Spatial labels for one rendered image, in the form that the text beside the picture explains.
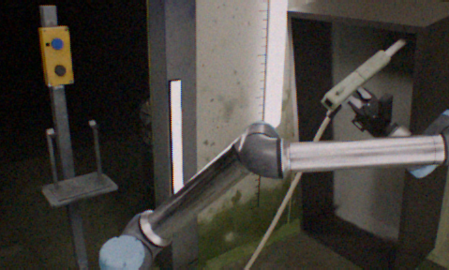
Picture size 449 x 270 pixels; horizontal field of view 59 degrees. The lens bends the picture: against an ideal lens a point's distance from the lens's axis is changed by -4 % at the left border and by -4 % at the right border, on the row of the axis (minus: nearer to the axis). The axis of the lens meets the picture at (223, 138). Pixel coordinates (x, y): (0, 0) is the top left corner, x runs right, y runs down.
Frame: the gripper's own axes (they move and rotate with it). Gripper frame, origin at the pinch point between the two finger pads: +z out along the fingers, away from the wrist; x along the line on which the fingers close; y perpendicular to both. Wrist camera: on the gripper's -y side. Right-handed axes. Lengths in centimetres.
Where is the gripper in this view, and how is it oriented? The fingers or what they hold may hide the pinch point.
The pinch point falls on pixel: (346, 86)
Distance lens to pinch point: 137.2
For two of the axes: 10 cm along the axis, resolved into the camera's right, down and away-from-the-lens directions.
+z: -6.8, -7.0, 2.2
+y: -1.4, 4.3, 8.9
